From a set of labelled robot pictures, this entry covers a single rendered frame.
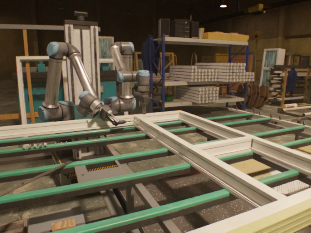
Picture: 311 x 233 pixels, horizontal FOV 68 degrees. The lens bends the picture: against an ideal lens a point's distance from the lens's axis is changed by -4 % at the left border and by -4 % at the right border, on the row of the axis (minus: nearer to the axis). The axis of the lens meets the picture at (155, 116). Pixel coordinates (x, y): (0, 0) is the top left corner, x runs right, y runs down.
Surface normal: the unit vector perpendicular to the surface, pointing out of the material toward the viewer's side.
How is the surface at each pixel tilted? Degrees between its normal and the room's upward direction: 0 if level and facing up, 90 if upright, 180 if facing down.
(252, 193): 90
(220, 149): 90
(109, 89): 90
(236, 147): 90
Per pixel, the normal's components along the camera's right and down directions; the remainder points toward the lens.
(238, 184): -0.91, 0.09
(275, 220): 0.00, -0.98
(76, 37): 0.54, 0.18
